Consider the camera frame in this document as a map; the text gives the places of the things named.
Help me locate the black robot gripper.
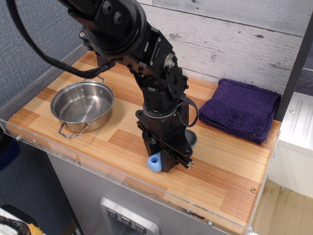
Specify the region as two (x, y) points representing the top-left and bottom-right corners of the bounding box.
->
(135, 100), (195, 172)

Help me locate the blue spoon with grey bowl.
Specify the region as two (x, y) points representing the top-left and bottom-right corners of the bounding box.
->
(147, 129), (198, 172)

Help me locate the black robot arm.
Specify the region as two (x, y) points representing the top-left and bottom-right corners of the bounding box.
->
(63, 0), (194, 172)

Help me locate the silver dispenser button panel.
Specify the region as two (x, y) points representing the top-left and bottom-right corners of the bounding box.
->
(100, 197), (160, 235)

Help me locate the stainless steel pot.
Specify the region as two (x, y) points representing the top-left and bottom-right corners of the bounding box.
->
(50, 76), (114, 139)

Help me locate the folded purple towel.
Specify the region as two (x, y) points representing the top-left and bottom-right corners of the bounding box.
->
(199, 78), (281, 144)

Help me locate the white ribbed appliance top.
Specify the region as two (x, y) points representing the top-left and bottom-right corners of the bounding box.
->
(279, 92), (313, 150)

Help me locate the yellow object bottom left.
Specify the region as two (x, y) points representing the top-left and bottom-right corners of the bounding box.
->
(27, 224), (44, 235)

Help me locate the black braided cable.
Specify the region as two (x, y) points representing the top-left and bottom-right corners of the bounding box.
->
(0, 216), (32, 235)

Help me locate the black vertical post right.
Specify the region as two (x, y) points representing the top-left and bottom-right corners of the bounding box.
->
(274, 15), (313, 122)

